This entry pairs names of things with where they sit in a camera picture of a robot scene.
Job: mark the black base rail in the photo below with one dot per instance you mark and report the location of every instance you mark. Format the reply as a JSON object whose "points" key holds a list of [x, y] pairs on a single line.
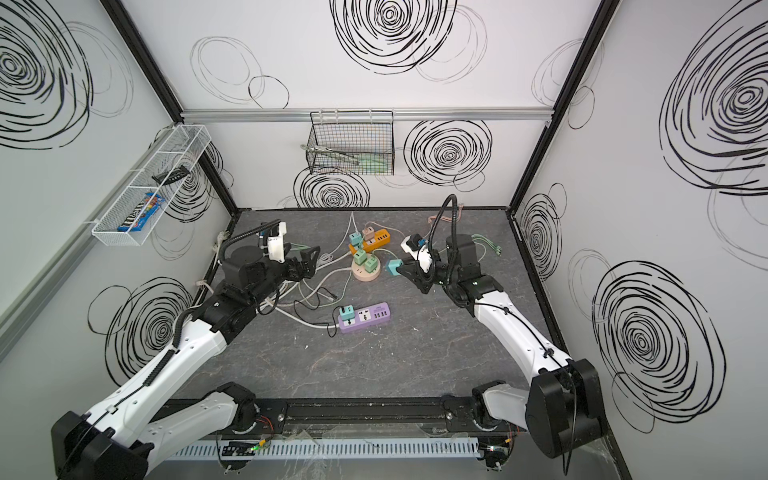
{"points": [[456, 414]]}

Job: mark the purple power strip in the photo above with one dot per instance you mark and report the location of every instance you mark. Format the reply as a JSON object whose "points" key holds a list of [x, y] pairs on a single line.
{"points": [[366, 317]]}

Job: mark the aluminium wall rail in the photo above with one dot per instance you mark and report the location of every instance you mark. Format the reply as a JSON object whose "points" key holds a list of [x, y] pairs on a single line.
{"points": [[34, 298], [254, 115]]}

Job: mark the green plug adapter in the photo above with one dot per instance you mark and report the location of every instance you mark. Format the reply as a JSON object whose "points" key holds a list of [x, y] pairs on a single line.
{"points": [[360, 257], [371, 264]]}

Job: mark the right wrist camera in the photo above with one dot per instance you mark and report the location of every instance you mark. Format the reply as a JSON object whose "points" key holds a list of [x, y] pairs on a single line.
{"points": [[416, 246]]}

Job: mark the metal tongs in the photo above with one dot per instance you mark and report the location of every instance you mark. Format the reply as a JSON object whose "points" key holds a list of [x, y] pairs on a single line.
{"points": [[330, 153]]}

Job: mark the aluminium wall rail left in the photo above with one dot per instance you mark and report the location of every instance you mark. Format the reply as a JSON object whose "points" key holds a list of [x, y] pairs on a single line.
{"points": [[34, 298]]}

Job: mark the black wire basket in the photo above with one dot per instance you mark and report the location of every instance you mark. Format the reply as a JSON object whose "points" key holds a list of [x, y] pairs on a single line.
{"points": [[351, 137]]}

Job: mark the white wire shelf basket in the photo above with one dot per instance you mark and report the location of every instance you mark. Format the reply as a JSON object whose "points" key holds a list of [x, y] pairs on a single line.
{"points": [[185, 200]]}

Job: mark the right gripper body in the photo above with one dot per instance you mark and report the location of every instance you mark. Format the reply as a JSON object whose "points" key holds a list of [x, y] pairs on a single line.
{"points": [[414, 270]]}

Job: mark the blue candy pack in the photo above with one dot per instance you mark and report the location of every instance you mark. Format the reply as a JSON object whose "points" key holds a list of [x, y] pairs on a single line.
{"points": [[143, 211]]}

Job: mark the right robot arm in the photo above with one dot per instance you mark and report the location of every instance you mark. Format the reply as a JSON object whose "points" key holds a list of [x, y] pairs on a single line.
{"points": [[562, 405]]}

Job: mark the aluminium wall rail back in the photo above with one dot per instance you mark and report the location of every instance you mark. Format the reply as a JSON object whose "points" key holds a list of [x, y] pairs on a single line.
{"points": [[254, 115]]}

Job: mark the orange power strip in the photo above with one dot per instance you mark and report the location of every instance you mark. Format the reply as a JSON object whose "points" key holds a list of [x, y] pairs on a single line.
{"points": [[381, 238]]}

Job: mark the white slotted cable duct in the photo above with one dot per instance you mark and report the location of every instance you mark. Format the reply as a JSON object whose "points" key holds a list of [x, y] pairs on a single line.
{"points": [[340, 449]]}

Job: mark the teal charger with white cable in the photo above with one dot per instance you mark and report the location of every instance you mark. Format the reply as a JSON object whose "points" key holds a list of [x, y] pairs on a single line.
{"points": [[329, 257]]}

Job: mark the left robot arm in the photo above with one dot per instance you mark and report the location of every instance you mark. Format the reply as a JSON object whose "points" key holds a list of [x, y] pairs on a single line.
{"points": [[121, 437]]}

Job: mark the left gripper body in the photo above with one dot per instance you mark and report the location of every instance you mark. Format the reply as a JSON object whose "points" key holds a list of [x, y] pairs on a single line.
{"points": [[303, 263]]}

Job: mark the round pink power strip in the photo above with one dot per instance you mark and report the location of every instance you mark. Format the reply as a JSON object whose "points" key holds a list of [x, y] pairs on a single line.
{"points": [[365, 272]]}

